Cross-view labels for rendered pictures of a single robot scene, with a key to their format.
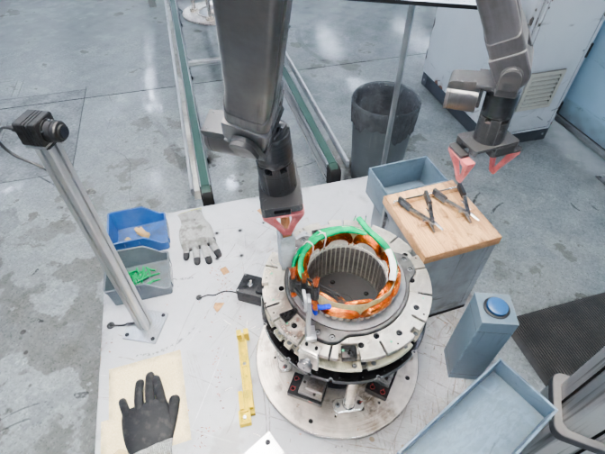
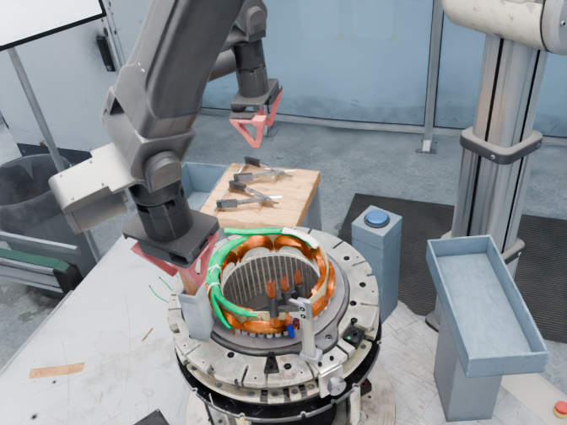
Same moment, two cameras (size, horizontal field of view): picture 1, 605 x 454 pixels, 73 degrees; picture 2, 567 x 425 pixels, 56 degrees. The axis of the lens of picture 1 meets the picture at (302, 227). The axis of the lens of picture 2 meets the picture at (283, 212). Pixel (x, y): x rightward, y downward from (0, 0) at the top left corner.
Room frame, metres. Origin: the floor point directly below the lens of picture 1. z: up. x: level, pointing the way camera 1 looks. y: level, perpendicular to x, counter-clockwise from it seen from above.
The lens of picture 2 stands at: (0.07, 0.34, 1.69)
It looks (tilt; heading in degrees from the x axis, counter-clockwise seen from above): 38 degrees down; 309
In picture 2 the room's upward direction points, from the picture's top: 7 degrees counter-clockwise
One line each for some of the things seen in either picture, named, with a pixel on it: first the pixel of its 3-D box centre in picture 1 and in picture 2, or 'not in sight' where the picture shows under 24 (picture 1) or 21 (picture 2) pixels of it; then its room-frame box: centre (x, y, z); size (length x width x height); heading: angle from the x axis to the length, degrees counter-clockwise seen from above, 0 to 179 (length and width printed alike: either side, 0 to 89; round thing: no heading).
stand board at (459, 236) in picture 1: (438, 218); (261, 196); (0.66, -0.32, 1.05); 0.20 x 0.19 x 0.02; 18
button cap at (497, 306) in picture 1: (497, 305); (376, 217); (0.44, -0.38, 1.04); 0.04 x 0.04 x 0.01
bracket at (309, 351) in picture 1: (310, 355); (328, 375); (0.32, -0.01, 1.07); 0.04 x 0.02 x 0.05; 64
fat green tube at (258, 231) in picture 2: (378, 244); (270, 234); (0.50, -0.14, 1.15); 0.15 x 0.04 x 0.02; 16
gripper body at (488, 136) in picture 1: (491, 129); (252, 81); (0.69, -0.37, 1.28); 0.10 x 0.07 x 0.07; 108
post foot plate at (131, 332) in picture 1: (145, 325); not in sight; (0.54, 0.41, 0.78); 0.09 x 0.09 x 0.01; 81
